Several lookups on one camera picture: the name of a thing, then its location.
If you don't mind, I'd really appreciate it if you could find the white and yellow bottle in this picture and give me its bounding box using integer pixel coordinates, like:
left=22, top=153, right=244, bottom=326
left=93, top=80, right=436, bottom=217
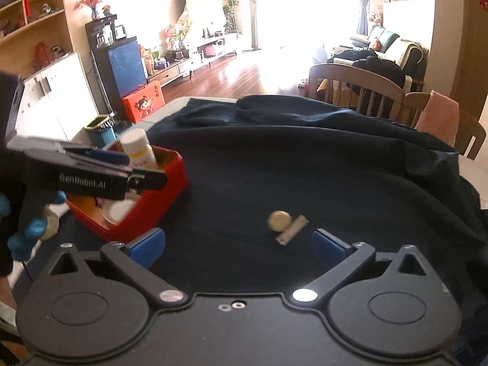
left=120, top=127, right=159, bottom=170

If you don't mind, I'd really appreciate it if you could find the dark green sofa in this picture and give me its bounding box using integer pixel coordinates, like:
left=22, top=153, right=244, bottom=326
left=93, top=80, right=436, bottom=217
left=328, top=26, right=429, bottom=92

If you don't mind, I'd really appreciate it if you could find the teal pen holder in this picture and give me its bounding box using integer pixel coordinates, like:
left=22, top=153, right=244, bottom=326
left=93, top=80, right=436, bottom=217
left=84, top=115, right=117, bottom=149

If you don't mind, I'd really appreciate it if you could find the person's left forearm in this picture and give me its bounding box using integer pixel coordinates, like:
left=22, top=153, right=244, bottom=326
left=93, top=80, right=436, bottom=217
left=0, top=274, right=19, bottom=313

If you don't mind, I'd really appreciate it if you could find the potted green plant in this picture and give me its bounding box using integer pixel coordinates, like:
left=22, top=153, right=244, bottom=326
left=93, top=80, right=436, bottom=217
left=221, top=0, right=242, bottom=33

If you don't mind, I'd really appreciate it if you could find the black clothes pile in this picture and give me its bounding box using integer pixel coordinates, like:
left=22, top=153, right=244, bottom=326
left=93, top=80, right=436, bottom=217
left=332, top=49, right=407, bottom=88

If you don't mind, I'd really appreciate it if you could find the brown wooden door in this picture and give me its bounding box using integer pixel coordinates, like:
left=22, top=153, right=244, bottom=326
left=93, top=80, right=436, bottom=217
left=431, top=0, right=488, bottom=130

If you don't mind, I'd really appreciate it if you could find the small silver metal bar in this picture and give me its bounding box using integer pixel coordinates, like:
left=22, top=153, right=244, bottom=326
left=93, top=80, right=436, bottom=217
left=275, top=215, right=309, bottom=245

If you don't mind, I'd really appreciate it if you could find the wooden bookshelf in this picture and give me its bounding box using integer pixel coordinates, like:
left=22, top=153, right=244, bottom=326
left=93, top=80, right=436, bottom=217
left=0, top=0, right=75, bottom=81

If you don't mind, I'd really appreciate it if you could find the blue and black cabinet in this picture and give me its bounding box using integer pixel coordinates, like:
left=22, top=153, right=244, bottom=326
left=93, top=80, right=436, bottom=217
left=91, top=36, right=149, bottom=117

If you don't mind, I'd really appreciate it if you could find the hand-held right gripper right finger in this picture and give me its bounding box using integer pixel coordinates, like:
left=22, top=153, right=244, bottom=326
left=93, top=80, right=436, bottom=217
left=292, top=228, right=439, bottom=309

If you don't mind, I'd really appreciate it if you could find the vase with red flowers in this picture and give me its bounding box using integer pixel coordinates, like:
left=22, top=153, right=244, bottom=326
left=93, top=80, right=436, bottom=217
left=74, top=0, right=103, bottom=21

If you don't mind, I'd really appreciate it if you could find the beige round ball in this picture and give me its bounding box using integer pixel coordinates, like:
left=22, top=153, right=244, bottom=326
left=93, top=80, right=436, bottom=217
left=267, top=210, right=293, bottom=232

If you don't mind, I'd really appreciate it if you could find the person's left hand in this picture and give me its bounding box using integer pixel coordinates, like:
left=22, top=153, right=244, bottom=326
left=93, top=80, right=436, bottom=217
left=0, top=191, right=67, bottom=263

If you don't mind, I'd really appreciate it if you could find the wooden slatted chair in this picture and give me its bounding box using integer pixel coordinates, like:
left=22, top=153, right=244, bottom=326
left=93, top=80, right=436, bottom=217
left=308, top=63, right=407, bottom=120

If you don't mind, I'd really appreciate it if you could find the grey curtain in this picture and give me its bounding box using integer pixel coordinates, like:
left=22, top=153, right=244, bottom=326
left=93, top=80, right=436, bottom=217
left=246, top=0, right=260, bottom=50
left=356, top=0, right=373, bottom=35

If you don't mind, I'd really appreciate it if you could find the white cabinet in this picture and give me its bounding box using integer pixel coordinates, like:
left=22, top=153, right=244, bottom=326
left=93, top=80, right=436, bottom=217
left=15, top=51, right=102, bottom=143

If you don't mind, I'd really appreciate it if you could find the orange plastic bin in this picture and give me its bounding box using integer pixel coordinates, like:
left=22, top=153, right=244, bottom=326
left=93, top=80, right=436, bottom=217
left=65, top=145, right=188, bottom=242

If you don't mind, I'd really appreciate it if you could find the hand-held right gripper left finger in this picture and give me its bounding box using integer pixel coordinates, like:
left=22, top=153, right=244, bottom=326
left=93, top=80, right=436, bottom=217
left=48, top=227, right=189, bottom=309

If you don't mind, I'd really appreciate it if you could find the white round lid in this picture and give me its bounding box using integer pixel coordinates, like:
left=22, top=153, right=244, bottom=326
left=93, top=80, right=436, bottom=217
left=103, top=200, right=136, bottom=225

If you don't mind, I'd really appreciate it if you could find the pink towel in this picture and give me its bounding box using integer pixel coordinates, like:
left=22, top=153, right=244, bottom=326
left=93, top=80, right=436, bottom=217
left=415, top=91, right=460, bottom=147

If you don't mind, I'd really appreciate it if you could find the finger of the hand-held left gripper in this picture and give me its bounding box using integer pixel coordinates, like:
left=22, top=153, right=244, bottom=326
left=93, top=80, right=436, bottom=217
left=8, top=135, right=130, bottom=166
left=126, top=168, right=169, bottom=194

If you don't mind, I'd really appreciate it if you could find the white low console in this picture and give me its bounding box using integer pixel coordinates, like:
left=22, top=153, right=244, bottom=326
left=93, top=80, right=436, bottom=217
left=147, top=32, right=242, bottom=88

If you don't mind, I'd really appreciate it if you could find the black countertop appliance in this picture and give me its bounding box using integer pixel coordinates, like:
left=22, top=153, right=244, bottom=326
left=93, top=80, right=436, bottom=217
left=84, top=14, right=128, bottom=50

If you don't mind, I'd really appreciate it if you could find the orange gift box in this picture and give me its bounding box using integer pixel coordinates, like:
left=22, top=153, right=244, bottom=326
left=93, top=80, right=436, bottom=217
left=123, top=81, right=165, bottom=124

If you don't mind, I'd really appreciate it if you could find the dark blue cloth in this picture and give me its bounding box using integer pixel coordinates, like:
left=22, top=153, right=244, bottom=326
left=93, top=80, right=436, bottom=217
left=57, top=95, right=488, bottom=366

